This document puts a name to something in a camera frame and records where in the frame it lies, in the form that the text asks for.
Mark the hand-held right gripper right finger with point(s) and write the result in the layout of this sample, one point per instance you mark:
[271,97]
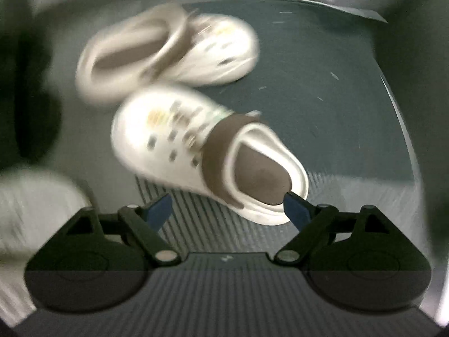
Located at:
[298,210]

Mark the black entrance door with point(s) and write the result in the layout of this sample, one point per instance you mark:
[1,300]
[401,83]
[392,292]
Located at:
[421,112]

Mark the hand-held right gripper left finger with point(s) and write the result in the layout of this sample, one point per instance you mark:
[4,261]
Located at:
[159,212]

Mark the person's left forearm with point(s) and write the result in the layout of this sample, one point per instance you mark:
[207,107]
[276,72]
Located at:
[35,203]

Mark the green grey doormat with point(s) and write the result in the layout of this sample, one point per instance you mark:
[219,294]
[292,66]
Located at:
[315,112]

